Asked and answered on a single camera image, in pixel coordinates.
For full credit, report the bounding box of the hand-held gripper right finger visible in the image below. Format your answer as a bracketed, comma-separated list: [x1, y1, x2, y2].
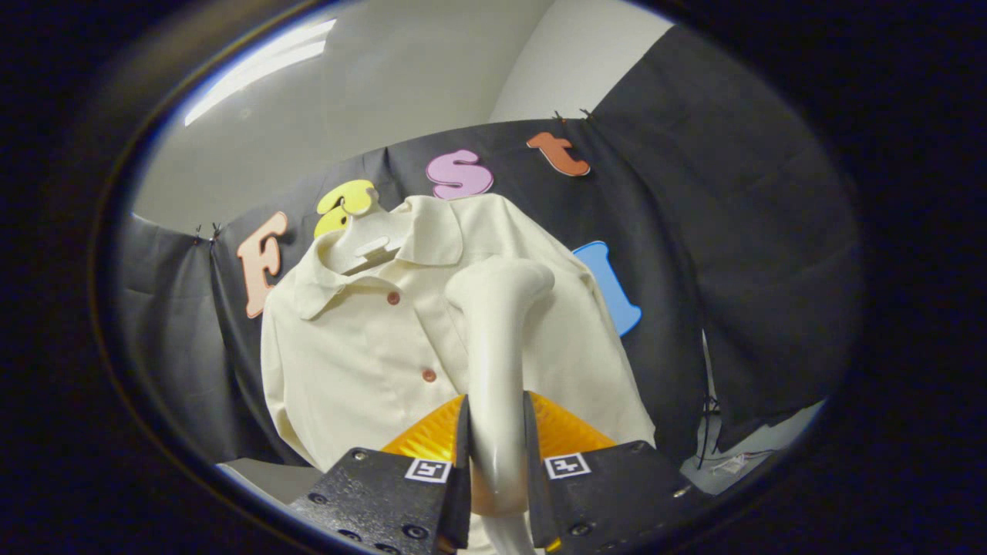
[523, 390, 714, 555]

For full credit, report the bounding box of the cream button shirt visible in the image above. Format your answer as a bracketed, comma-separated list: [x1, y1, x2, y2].
[261, 193, 656, 473]

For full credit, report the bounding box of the black cable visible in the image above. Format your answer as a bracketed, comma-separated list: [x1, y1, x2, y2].
[694, 395, 726, 469]

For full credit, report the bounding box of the ceiling light panel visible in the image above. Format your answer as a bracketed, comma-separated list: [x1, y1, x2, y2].
[184, 17, 339, 128]

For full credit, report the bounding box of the thin white pole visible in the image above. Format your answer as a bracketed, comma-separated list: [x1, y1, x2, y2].
[700, 330, 714, 417]

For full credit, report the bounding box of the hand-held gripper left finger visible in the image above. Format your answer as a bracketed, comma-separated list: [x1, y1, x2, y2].
[285, 393, 473, 555]

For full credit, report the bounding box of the black backdrop cloth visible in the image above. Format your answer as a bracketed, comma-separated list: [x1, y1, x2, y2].
[116, 23, 863, 467]

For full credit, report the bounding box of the white clothes hanger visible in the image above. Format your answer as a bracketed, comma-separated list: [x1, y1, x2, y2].
[322, 202, 409, 274]

